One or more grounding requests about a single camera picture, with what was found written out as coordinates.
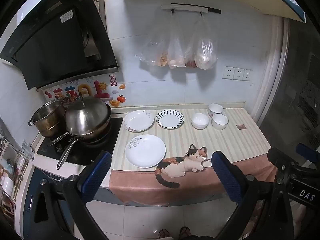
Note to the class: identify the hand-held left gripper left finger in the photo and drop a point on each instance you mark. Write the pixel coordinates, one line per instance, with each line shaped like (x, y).
(98, 173)

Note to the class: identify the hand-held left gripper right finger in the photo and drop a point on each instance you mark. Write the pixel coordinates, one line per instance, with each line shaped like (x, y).
(226, 177)

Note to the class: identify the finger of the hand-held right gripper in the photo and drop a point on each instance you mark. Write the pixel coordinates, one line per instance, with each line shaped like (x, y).
(278, 157)
(308, 151)

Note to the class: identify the large white floral plate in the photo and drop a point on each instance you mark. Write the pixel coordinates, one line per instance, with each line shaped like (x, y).
(146, 152)

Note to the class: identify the plain white bowl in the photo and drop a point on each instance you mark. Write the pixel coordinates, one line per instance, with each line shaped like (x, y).
(200, 122)

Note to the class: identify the black gas stove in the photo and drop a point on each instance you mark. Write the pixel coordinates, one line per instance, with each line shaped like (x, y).
(105, 142)

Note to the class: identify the striped cat print tablecloth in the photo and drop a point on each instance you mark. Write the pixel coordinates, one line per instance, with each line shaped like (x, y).
(227, 140)

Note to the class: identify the white bowl with blue pattern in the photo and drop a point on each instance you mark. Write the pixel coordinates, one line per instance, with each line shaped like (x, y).
(220, 122)
(215, 110)

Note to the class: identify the steel wok lid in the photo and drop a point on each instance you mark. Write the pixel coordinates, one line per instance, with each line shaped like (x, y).
(86, 116)

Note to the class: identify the small white floral plate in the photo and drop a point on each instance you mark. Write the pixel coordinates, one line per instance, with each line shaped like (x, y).
(138, 121)

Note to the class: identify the sliding glass door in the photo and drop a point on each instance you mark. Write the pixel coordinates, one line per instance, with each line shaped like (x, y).
(292, 85)

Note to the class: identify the person's right foot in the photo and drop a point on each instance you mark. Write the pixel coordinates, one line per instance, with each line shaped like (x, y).
(184, 232)

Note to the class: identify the person's foot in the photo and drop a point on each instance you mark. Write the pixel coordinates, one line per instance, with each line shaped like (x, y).
(184, 232)
(163, 234)

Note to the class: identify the stainless steel pot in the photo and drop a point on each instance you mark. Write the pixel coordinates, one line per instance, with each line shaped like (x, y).
(47, 121)

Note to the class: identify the blue base cabinet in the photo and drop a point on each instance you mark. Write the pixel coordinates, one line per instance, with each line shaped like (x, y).
(31, 205)

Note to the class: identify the blue striped plate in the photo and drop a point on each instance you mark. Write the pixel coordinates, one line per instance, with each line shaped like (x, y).
(170, 119)

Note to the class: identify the colourful snack packets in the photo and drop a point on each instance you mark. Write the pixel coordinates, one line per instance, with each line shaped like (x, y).
(82, 91)

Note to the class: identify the person's left foot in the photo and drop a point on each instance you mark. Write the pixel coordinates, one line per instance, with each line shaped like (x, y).
(163, 234)

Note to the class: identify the storage rack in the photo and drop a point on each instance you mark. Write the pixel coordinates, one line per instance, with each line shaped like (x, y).
(10, 177)

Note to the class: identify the clear plastic bag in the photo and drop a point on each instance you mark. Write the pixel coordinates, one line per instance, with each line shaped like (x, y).
(176, 53)
(205, 53)
(153, 52)

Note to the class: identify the black range hood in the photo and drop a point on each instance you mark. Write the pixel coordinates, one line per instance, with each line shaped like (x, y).
(50, 42)

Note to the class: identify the white wall socket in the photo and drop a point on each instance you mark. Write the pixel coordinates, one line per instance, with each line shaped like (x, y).
(228, 72)
(239, 74)
(247, 75)

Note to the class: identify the stainless hood duct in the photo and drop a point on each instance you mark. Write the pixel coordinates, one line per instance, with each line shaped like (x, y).
(98, 17)

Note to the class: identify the white wall hook rail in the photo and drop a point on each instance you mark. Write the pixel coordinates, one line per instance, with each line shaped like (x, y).
(185, 8)

